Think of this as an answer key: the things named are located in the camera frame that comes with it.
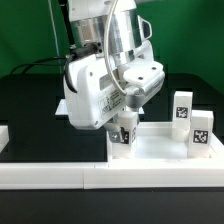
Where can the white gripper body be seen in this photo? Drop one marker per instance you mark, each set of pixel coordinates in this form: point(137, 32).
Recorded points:
point(88, 80)

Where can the white base tag plate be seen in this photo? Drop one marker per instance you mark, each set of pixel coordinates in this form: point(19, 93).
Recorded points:
point(60, 108)

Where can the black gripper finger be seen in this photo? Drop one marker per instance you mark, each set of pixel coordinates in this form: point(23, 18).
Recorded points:
point(115, 131)

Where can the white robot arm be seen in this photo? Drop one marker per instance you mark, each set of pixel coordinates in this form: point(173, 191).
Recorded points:
point(112, 74)

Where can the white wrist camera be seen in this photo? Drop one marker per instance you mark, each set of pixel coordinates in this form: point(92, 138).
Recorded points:
point(143, 82)

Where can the white U-shaped obstacle fence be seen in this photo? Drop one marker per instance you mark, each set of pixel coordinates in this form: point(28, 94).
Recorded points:
point(115, 173)

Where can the white square tabletop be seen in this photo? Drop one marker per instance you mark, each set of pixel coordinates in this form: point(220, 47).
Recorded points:
point(154, 142)

